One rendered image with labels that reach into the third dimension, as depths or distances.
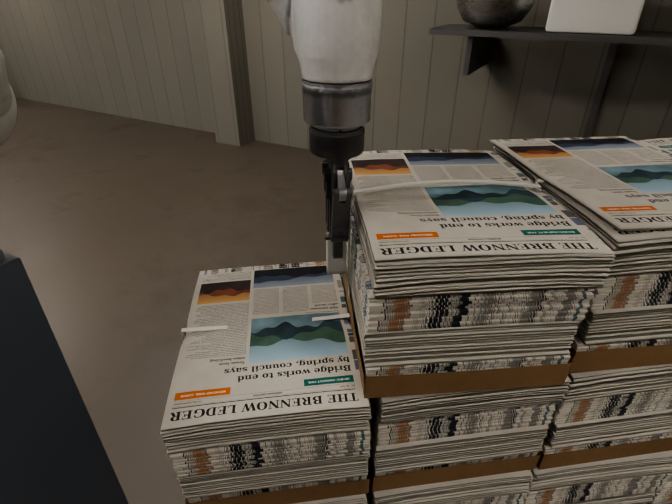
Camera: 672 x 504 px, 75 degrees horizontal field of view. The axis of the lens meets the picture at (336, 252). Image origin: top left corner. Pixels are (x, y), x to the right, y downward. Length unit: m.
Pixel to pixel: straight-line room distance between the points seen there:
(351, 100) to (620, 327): 0.48
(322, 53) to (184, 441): 0.53
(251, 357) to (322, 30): 0.47
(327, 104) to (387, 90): 3.20
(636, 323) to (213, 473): 0.63
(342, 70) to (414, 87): 3.13
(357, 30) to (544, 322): 0.42
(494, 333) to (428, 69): 3.13
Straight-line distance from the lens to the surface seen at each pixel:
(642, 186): 0.79
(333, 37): 0.54
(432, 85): 3.63
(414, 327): 0.56
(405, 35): 3.66
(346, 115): 0.56
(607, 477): 1.02
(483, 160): 0.82
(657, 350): 0.80
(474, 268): 0.53
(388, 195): 0.65
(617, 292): 0.68
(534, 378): 0.69
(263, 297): 0.82
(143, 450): 1.72
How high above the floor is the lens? 1.32
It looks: 31 degrees down
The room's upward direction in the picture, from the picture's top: straight up
